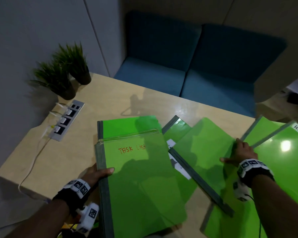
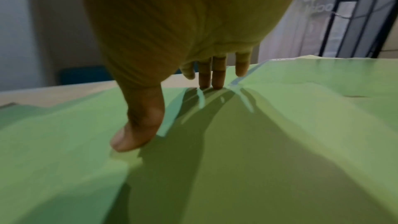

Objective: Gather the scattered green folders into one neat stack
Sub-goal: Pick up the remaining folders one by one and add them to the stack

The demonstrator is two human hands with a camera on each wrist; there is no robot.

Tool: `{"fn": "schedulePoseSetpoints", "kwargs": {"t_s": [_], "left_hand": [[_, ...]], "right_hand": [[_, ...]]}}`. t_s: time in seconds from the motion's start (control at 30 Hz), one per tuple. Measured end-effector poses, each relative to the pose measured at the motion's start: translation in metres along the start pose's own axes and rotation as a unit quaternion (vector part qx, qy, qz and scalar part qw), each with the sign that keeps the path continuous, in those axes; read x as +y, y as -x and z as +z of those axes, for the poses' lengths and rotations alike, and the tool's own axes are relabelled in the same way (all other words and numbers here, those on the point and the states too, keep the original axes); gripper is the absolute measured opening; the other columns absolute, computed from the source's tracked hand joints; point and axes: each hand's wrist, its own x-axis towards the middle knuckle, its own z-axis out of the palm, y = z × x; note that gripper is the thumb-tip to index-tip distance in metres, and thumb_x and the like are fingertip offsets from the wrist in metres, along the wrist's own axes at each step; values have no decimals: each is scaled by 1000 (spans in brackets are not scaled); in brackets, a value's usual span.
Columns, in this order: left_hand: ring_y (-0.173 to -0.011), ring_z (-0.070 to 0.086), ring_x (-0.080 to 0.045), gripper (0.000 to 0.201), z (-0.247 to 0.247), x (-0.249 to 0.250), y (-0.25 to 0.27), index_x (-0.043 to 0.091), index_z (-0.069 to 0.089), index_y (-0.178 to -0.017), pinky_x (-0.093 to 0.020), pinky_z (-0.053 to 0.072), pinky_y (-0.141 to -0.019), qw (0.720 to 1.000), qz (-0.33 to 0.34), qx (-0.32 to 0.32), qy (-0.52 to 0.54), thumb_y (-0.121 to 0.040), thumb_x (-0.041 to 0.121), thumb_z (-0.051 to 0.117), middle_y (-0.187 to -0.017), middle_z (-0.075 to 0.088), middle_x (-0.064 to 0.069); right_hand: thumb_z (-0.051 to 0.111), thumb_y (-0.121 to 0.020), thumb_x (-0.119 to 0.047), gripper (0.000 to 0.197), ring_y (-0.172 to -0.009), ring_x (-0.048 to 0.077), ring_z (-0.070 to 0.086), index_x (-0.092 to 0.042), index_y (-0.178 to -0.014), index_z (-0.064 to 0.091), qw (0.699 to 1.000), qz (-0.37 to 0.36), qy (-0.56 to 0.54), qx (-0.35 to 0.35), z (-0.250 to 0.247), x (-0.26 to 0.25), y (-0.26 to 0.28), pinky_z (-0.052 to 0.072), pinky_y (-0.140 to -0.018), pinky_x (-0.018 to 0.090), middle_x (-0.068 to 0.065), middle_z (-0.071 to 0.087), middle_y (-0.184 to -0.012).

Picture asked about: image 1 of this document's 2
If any blue fabric sofa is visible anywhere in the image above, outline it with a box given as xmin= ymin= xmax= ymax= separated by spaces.
xmin=114 ymin=11 xmax=288 ymax=118

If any person's left hand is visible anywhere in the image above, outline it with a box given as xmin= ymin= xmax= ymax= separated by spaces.
xmin=80 ymin=163 xmax=115 ymax=187

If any person's right hand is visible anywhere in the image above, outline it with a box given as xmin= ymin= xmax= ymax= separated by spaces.
xmin=220 ymin=138 xmax=259 ymax=168

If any stack of green folders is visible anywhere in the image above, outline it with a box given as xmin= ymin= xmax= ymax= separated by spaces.
xmin=94 ymin=115 xmax=188 ymax=238

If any person's left forearm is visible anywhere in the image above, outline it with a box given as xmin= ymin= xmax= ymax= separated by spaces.
xmin=5 ymin=199 xmax=70 ymax=238

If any matte green folder dark spine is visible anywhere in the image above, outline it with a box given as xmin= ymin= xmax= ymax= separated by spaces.
xmin=168 ymin=117 xmax=236 ymax=218

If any pile of green folders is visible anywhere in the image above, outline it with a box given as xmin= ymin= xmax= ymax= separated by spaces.
xmin=161 ymin=115 xmax=298 ymax=238

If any white power cable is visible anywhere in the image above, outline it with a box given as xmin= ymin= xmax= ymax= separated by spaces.
xmin=18 ymin=137 xmax=51 ymax=201

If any person's right forearm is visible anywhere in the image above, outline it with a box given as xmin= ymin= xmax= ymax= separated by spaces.
xmin=251 ymin=175 xmax=298 ymax=238

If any grey power socket panel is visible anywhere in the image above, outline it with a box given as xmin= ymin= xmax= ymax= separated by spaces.
xmin=49 ymin=99 xmax=85 ymax=142

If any green potted plant black pot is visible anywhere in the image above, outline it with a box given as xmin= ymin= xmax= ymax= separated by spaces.
xmin=29 ymin=60 xmax=76 ymax=101
xmin=53 ymin=42 xmax=92 ymax=85

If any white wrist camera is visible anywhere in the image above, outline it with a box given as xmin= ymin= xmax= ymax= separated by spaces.
xmin=233 ymin=179 xmax=251 ymax=202
xmin=75 ymin=202 xmax=100 ymax=237

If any black camera cable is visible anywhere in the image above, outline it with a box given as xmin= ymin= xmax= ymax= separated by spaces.
xmin=246 ymin=194 xmax=263 ymax=238

